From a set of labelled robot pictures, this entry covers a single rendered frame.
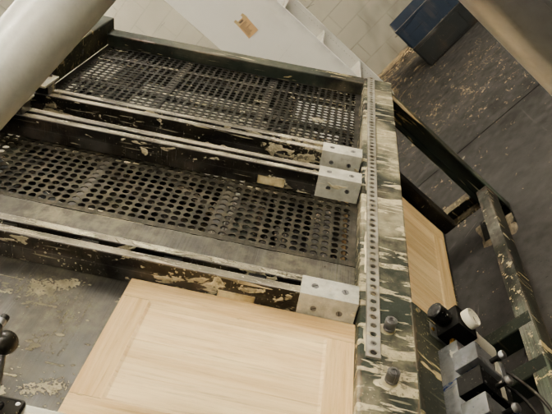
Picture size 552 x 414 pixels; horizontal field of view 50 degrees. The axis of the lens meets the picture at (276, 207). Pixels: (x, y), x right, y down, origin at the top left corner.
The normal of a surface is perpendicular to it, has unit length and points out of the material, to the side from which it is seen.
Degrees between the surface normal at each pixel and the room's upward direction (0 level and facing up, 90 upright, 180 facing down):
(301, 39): 90
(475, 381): 0
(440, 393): 90
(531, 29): 93
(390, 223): 58
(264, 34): 90
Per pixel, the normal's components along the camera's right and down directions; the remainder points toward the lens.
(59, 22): 0.61, 0.27
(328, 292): 0.15, -0.84
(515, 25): -0.51, 0.81
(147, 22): -0.11, 0.48
